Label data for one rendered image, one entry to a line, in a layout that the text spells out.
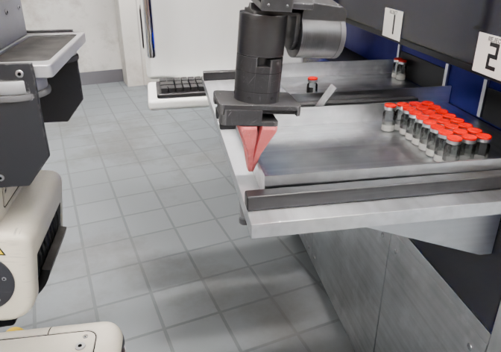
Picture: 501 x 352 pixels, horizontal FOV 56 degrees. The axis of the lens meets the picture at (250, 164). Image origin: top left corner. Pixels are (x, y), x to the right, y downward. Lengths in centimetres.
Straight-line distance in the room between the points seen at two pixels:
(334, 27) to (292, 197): 21
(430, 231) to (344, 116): 25
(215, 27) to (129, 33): 303
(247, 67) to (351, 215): 21
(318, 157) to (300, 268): 126
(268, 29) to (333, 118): 34
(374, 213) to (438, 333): 49
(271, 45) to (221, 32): 93
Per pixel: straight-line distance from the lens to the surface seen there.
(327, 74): 120
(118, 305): 183
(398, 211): 60
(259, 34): 55
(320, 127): 83
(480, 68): 83
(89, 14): 464
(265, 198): 56
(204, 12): 147
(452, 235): 78
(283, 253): 202
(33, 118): 64
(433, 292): 102
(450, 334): 100
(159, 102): 127
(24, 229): 76
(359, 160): 71
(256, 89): 57
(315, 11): 58
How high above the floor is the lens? 117
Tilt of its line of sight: 25 degrees down
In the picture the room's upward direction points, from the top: straight up
